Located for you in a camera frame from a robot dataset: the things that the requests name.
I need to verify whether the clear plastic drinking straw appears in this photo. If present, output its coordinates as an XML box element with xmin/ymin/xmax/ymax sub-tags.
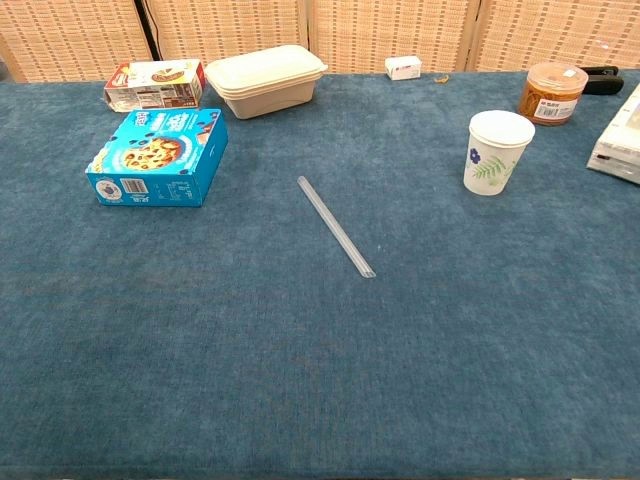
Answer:
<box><xmin>297</xmin><ymin>175</ymin><xmax>377</xmax><ymax>280</ymax></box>

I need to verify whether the white floral paper cup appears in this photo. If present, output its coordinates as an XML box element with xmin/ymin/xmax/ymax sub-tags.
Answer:
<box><xmin>462</xmin><ymin>109</ymin><xmax>537</xmax><ymax>197</ymax></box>

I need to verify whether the blue table mat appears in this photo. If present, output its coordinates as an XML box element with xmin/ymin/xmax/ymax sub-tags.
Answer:
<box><xmin>0</xmin><ymin>68</ymin><xmax>640</xmax><ymax>479</ymax></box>

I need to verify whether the beige lidded food container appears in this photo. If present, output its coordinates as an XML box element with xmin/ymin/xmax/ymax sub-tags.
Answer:
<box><xmin>203</xmin><ymin>44</ymin><xmax>329</xmax><ymax>121</ymax></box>

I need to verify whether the blue cookie box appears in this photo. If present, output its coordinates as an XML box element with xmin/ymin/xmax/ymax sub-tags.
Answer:
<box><xmin>84</xmin><ymin>107</ymin><xmax>230</xmax><ymax>209</ymax></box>

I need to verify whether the small white cardboard box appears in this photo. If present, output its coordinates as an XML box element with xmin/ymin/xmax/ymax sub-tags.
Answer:
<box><xmin>384</xmin><ymin>55</ymin><xmax>424</xmax><ymax>82</ymax></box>

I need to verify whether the woven folding screen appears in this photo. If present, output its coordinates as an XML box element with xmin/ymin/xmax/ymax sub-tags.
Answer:
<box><xmin>0</xmin><ymin>0</ymin><xmax>640</xmax><ymax>84</ymax></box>

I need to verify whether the red white cake box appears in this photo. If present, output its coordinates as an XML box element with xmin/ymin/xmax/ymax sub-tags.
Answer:
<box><xmin>103</xmin><ymin>58</ymin><xmax>207</xmax><ymax>114</ymax></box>

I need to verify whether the clear jar of rubber bands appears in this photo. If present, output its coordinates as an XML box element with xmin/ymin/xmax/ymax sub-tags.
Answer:
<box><xmin>517</xmin><ymin>62</ymin><xmax>590</xmax><ymax>127</ymax></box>

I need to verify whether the black tripod stand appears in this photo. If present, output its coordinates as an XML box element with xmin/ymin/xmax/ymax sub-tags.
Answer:
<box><xmin>133</xmin><ymin>0</ymin><xmax>162</xmax><ymax>62</ymax></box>

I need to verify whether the long pastel tissue pack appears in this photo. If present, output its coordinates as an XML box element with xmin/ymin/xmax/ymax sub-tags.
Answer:
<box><xmin>586</xmin><ymin>81</ymin><xmax>640</xmax><ymax>186</ymax></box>

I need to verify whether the black stapler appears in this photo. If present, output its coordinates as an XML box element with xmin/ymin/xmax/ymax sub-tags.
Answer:
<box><xmin>579</xmin><ymin>65</ymin><xmax>626</xmax><ymax>97</ymax></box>

